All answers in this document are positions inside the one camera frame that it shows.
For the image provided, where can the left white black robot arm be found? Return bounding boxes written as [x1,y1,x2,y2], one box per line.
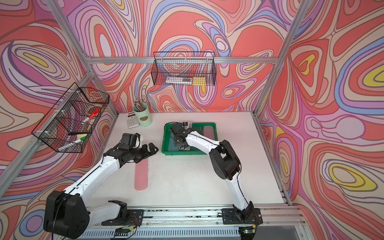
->
[43,133,159,239]

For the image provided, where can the green white marker in basket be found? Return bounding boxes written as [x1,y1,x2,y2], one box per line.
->
[58,134,88,152]

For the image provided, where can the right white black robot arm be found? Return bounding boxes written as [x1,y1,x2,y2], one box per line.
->
[170,122,257,225]

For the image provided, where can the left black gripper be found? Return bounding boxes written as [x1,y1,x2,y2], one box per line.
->
[128,141,159,163]

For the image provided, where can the green pen holder cup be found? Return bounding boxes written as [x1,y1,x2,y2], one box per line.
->
[133,103,153,127]

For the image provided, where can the green plastic storage tray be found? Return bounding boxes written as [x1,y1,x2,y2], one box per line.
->
[162,122,218,156]

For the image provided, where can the pencils in cup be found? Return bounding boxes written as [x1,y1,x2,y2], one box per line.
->
[134,100,146,112]

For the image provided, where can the clear rectangular pencil case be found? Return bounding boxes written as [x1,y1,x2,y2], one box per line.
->
[179,146,191,151]

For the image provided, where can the black wire basket on back wall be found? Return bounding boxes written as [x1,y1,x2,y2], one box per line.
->
[151,51,217,86]

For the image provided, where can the pink pencil case with sticker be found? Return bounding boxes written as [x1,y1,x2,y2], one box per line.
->
[203,126,216,140]

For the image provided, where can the black wire basket on left wall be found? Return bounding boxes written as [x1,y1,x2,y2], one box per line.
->
[32,83,110,153]

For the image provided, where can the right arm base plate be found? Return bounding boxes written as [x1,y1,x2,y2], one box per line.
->
[219,208,263,226]

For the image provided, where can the black wire basket on wall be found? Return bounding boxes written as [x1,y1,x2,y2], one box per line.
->
[151,51,217,86]
[32,83,110,153]

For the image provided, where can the red marker in basket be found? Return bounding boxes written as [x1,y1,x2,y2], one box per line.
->
[82,109,101,124]

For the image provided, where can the clear box in back basket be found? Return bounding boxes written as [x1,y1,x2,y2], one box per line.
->
[166,77,193,85]

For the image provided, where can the aluminium mounting rail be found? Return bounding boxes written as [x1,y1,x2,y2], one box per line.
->
[78,206,312,240]

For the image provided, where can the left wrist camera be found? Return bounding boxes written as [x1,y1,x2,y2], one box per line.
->
[134,133,143,149]

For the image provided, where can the yellow box in back basket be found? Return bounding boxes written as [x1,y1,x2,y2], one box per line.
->
[192,77,207,86]

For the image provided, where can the white calculator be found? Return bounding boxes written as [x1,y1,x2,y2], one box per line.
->
[127,112,140,129]

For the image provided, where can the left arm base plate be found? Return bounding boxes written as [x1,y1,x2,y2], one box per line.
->
[102,209,144,227]

